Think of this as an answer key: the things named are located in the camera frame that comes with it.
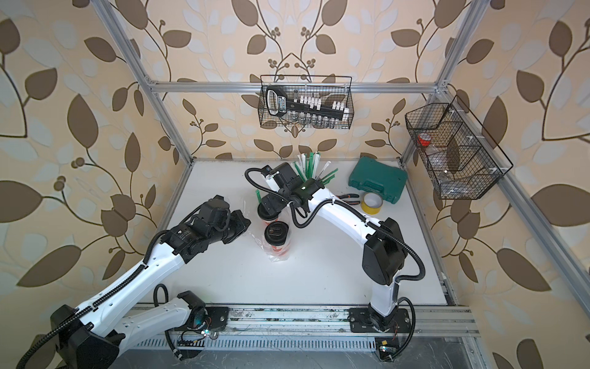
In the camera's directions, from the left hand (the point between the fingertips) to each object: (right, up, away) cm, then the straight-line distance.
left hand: (250, 218), depth 76 cm
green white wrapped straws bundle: (+19, +19, +20) cm, 34 cm away
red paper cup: (+5, 0, +3) cm, 6 cm away
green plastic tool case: (+53, +15, +35) cm, 65 cm away
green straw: (+2, +7, +5) cm, 9 cm away
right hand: (+7, +7, +7) cm, 13 cm away
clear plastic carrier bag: (+1, -4, +4) cm, 6 cm away
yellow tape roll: (+49, +3, +26) cm, 55 cm away
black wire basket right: (+70, +20, -1) cm, 73 cm away
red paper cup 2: (+9, -5, -1) cm, 10 cm away
